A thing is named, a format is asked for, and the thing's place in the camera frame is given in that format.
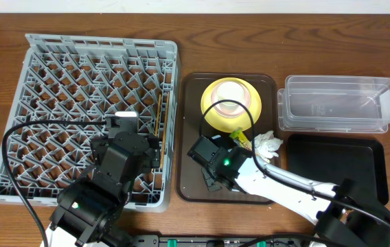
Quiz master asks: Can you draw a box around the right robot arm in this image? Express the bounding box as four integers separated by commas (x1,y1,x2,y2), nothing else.
187,136,390,246

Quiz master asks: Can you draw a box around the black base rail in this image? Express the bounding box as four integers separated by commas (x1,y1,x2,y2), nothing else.
131,235,325,247

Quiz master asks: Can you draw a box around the green snack wrapper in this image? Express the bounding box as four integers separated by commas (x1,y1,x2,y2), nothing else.
229,128,252,151

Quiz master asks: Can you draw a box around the brown serving tray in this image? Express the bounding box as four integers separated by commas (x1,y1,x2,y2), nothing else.
176,73,281,205

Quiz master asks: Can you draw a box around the clear plastic bin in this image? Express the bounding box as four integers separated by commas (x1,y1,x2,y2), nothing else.
277,75,390,133

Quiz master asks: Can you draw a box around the wooden chopstick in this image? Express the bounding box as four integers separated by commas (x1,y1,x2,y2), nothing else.
154,94,162,137
160,92,170,169

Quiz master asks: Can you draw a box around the grey plastic dish rack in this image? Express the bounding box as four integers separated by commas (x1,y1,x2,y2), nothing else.
7,34,180,213

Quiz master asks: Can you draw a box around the white cup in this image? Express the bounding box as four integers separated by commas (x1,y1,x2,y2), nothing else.
217,82,244,102

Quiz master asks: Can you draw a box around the crumpled white tissue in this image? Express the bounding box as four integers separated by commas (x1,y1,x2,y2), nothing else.
254,130,284,163

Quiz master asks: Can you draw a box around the black tray bin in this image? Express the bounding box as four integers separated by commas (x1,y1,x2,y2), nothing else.
286,134,389,205

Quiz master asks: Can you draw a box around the yellow plate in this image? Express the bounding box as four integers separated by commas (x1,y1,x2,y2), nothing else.
200,77,262,133

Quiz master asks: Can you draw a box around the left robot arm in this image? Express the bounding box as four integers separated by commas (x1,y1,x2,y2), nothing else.
49,131,160,246

